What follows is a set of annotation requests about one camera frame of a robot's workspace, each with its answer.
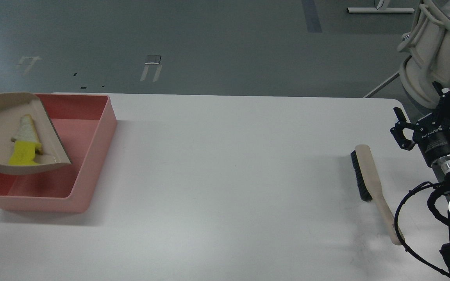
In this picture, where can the beige hand brush black bristles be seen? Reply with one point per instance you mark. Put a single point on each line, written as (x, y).
(370, 189)

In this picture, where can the white office chair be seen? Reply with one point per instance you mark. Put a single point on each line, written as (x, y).
(428, 61)

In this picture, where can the pink plastic bin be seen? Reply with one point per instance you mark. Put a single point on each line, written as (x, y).
(75, 131)

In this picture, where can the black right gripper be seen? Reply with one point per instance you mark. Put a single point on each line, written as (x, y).
(434, 138)

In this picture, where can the white floor stand bar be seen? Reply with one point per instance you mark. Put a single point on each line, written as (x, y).
(373, 10)

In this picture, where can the beige plastic dustpan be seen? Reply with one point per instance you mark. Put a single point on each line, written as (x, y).
(52, 155)

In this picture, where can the yellow sponge piece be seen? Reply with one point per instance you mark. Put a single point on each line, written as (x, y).
(24, 153)

